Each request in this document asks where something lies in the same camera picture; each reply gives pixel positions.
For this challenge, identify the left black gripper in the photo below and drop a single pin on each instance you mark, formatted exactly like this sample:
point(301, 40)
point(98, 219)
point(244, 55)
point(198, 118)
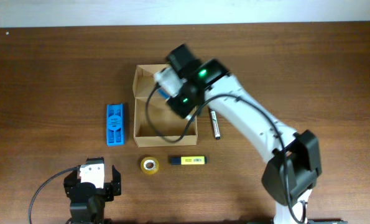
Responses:
point(112, 188)

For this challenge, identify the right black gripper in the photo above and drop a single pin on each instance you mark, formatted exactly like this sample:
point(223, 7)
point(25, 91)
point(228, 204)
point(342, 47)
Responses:
point(182, 109)

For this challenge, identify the blue whiteboard marker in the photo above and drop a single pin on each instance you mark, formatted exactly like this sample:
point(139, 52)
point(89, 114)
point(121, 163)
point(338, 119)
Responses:
point(163, 94)

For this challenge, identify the black whiteboard marker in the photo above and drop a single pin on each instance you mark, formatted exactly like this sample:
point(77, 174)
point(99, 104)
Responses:
point(215, 126)

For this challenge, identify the yellow highlighter with dark cap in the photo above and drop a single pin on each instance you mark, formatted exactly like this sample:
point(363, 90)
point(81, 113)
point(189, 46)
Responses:
point(188, 160)

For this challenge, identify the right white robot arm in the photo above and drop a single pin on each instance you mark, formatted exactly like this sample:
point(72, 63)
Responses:
point(292, 159)

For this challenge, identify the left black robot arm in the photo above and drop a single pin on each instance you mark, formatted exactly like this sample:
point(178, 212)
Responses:
point(88, 211)

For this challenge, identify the yellow tape roll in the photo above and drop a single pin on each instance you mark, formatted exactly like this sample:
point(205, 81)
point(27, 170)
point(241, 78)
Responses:
point(149, 165)

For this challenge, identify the open cardboard box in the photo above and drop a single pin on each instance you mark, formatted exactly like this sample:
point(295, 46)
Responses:
point(162, 117)

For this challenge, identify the blue magnetic whiteboard duster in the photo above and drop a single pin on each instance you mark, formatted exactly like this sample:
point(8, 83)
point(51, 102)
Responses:
point(115, 133)

